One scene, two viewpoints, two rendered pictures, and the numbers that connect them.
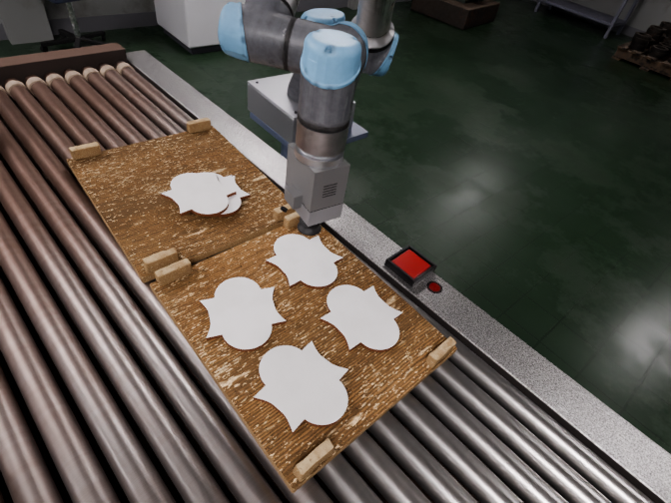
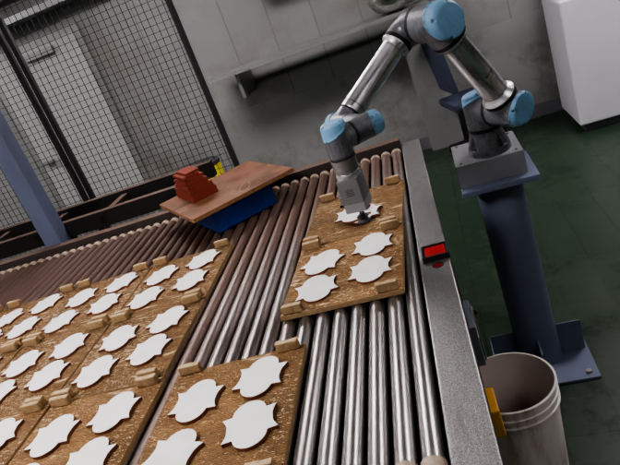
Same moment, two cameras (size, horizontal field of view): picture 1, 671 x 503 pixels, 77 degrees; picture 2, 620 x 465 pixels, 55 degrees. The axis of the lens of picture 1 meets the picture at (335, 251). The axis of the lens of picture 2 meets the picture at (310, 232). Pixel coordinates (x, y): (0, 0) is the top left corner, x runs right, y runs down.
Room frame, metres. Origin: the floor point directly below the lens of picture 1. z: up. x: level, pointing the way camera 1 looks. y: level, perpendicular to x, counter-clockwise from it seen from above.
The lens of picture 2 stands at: (-0.30, -1.39, 1.69)
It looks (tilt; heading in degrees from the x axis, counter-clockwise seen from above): 21 degrees down; 65
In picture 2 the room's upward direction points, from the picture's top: 21 degrees counter-clockwise
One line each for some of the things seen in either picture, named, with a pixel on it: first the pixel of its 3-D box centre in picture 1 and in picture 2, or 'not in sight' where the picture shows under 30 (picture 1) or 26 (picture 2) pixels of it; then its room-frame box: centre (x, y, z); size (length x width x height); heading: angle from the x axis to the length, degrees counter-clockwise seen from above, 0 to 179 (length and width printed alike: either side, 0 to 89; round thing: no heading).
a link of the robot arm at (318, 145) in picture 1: (321, 133); (345, 164); (0.56, 0.06, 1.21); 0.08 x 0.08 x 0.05
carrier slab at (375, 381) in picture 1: (303, 317); (346, 268); (0.43, 0.03, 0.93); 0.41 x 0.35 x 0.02; 49
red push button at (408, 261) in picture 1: (410, 265); (435, 252); (0.62, -0.16, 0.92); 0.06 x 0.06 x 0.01; 51
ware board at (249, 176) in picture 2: not in sight; (223, 188); (0.54, 1.13, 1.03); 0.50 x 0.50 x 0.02; 89
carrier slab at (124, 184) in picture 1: (184, 188); (356, 213); (0.71, 0.35, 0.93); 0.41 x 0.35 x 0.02; 47
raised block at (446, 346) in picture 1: (441, 351); (387, 285); (0.40, -0.20, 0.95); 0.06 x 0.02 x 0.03; 139
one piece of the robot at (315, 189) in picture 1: (309, 179); (350, 189); (0.55, 0.06, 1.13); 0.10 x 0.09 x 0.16; 130
